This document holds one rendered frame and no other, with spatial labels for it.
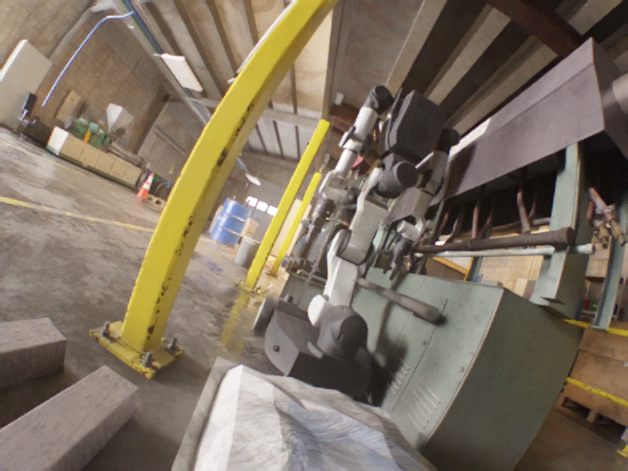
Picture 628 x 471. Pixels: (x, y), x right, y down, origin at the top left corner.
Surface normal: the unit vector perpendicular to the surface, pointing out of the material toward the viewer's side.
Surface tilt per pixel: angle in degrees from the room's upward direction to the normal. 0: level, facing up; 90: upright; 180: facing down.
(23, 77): 90
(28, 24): 90
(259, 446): 25
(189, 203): 90
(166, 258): 90
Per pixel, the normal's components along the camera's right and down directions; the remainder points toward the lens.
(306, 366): 0.14, -0.02
